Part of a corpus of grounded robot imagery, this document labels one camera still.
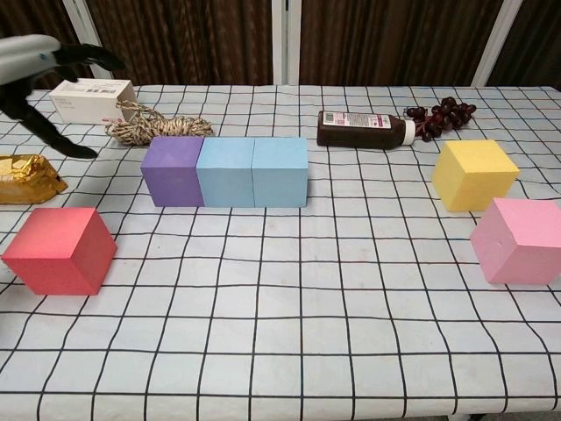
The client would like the red foam cube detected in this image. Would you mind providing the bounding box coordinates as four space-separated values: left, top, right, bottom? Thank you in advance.
1 207 118 296

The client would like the dark brown labelled bottle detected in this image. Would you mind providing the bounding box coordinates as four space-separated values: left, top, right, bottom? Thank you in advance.
316 110 416 152

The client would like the light blue foam cube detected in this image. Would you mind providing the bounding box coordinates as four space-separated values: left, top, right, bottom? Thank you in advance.
195 137 258 208
250 137 309 208

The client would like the twisted beige rope bundle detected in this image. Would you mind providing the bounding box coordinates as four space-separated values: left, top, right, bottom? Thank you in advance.
103 99 214 149

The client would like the yellow foam cube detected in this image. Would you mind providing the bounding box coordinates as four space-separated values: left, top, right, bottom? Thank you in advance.
431 139 520 213

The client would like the dark brown curtain panel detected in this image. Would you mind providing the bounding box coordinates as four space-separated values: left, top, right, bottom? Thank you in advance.
0 0 94 91
486 0 561 91
85 0 275 87
298 0 505 87

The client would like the dark red grape bunch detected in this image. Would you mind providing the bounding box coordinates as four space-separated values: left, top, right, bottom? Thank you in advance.
405 96 477 142

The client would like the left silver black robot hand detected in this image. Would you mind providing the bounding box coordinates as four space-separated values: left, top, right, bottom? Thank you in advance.
0 34 126 159

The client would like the gold snack package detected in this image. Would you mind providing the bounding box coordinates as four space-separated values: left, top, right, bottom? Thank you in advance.
0 153 69 206

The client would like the white partition frame post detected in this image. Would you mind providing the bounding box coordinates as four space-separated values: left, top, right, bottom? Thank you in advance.
472 0 523 87
60 0 114 87
270 0 302 86

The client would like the purple foam cube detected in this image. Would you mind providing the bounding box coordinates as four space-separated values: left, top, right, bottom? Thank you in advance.
140 136 206 207

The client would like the pink foam cube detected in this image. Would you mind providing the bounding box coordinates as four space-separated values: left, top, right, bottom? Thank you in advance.
469 196 561 285

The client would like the white cardboard box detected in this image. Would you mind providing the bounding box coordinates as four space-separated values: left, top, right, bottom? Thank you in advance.
48 77 138 125

